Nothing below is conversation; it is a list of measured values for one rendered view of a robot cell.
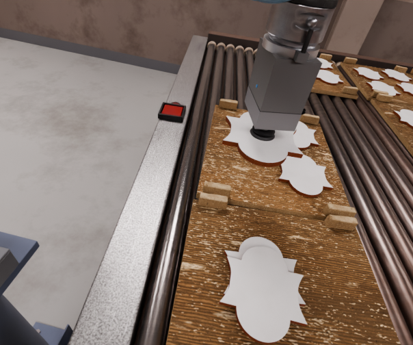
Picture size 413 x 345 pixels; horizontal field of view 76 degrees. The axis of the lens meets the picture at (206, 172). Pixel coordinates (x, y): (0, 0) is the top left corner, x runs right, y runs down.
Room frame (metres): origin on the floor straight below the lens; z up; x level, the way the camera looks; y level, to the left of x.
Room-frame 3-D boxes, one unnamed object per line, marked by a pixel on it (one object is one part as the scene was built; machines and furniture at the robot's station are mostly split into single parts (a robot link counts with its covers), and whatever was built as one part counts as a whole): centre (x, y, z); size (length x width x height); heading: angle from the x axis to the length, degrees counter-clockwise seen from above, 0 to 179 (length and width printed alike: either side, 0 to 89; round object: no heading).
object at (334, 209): (0.40, -0.30, 0.95); 0.06 x 0.02 x 0.03; 90
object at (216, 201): (0.37, -0.02, 0.95); 0.06 x 0.02 x 0.03; 91
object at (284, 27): (0.39, -0.08, 1.28); 0.08 x 0.08 x 0.05
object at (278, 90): (0.39, -0.09, 1.21); 0.10 x 0.09 x 0.16; 101
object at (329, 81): (1.28, -0.38, 0.94); 0.41 x 0.35 x 0.04; 2
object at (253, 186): (0.59, -0.16, 0.93); 0.41 x 0.35 x 0.02; 0
